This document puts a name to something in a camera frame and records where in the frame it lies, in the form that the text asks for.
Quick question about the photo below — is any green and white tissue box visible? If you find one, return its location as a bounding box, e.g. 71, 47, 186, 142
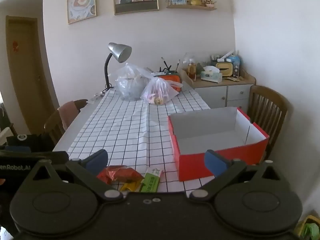
200, 66, 223, 83

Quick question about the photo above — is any wooden chair with cloth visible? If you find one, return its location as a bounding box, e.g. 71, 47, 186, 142
44, 99, 88, 145

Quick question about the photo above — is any clear plastic bag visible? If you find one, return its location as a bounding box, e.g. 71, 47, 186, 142
115, 63, 153, 101

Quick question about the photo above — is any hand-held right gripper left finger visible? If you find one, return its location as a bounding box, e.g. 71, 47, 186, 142
32, 149, 125, 202

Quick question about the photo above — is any wooden door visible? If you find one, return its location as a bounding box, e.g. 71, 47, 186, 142
5, 16, 59, 135

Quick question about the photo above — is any shiny red-brown snack packet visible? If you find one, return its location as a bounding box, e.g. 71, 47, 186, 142
97, 165, 144, 184

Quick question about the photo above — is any framed food picture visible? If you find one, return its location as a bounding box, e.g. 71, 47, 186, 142
67, 0, 97, 25

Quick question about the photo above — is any red cardboard box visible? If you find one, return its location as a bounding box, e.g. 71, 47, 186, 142
167, 106, 270, 182

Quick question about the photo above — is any light blue container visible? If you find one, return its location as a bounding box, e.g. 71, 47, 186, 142
230, 55, 242, 77

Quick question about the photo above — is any silver desk lamp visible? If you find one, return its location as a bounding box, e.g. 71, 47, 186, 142
104, 42, 132, 90

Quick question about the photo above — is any amber liquid bottle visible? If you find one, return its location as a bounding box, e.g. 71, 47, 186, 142
187, 59, 197, 79

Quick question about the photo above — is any yellow tissue holder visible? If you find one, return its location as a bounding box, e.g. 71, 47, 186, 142
215, 61, 234, 77

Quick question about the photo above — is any yellow snack packet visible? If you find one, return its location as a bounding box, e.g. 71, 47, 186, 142
120, 181, 143, 192

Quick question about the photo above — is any orange and green bag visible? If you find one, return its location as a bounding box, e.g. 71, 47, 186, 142
154, 72, 183, 92

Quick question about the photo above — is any green small carton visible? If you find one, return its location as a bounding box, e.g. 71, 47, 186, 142
140, 168, 163, 193

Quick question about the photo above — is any plastic bag with pink snacks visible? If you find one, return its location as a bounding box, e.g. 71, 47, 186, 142
140, 77, 183, 105

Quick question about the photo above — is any bunch of brushes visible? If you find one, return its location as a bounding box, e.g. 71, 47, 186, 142
160, 57, 180, 73

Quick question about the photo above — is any wooden slatted chair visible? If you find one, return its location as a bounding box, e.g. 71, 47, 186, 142
246, 85, 288, 160

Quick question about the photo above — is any checked tablecloth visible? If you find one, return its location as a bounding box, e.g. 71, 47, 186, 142
67, 85, 213, 193

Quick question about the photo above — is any white cabinet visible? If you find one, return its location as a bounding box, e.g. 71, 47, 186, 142
180, 70, 257, 110

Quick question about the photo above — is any wooden wall shelf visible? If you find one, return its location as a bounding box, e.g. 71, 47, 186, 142
166, 4, 217, 11

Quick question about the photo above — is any pink cloth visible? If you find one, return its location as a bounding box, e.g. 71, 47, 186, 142
58, 101, 80, 130

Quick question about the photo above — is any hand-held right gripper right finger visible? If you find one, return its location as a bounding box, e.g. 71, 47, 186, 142
187, 149, 282, 202

